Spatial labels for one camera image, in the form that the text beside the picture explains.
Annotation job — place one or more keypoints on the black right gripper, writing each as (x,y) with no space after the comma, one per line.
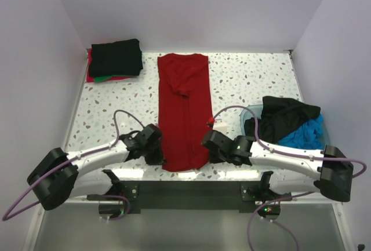
(213,159)

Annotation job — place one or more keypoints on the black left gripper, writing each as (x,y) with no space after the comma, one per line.
(159,158)

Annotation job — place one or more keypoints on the red t shirt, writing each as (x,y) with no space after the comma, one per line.
(185,107)
(89,79)

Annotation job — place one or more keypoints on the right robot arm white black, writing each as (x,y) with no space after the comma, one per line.
(291,170)

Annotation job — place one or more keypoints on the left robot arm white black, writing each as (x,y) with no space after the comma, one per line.
(62,175)

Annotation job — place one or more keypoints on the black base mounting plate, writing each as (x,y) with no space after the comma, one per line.
(183,195)

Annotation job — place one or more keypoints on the blue plastic basket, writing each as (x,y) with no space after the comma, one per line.
(257,110)

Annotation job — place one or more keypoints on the black t shirt in basket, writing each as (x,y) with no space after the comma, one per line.
(282,116)

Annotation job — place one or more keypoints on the blue t shirt in basket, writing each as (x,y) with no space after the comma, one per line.
(306,137)

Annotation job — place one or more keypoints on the folded green t shirt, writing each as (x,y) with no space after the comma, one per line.
(109,78)

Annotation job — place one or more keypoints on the folded red t shirt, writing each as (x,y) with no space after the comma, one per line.
(89,79)

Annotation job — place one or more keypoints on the folded black t shirt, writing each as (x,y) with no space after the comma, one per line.
(116,58)

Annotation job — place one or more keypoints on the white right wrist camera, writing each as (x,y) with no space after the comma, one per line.
(217,125)

